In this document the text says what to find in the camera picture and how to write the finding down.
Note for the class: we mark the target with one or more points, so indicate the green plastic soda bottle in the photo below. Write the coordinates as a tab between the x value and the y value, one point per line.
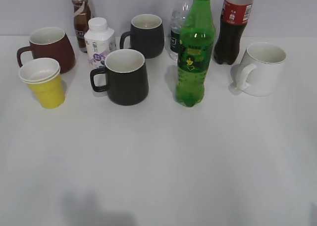
196	42

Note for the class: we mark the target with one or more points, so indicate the cola bottle red label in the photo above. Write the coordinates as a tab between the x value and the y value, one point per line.
233	21

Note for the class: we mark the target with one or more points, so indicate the white ceramic mug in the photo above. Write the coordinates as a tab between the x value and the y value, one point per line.
260	69

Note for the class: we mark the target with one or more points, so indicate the black mug front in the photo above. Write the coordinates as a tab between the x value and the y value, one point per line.
124	77

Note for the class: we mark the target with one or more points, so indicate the dark red ceramic mug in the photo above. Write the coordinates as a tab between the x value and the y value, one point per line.
50	42

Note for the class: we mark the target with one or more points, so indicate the white milk carton bottle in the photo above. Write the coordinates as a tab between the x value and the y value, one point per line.
100	41

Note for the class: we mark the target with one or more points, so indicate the dark grey mug back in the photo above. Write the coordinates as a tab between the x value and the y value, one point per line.
146	35

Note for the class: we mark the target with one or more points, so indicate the clear water bottle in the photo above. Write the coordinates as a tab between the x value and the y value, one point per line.
179	14

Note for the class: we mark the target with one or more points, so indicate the brown coffee drink bottle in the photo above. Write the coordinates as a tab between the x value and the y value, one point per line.
82	14

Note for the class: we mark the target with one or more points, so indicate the yellow paper cup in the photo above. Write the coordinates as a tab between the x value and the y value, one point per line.
42	76

